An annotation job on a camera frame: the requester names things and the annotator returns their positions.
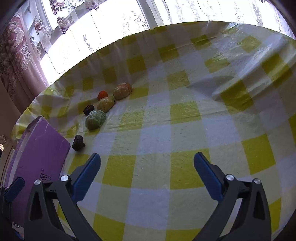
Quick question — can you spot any pink floral curtain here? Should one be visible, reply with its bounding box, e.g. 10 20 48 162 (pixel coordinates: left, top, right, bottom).
1 11 49 113

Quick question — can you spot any wrapped green fruit left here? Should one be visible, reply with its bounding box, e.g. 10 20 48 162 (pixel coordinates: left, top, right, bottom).
85 110 106 131

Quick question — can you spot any yellow white checkered tablecloth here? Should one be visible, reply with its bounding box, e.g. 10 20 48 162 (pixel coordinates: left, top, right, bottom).
11 22 295 240

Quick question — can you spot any purple cardboard box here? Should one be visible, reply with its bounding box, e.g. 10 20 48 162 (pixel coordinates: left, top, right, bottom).
4 116 70 226

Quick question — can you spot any white window frame post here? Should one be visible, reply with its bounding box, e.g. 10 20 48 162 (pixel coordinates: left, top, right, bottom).
137 0 164 29

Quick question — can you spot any dark chestnut lower left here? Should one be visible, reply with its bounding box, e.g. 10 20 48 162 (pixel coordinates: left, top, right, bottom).
72 135 85 151

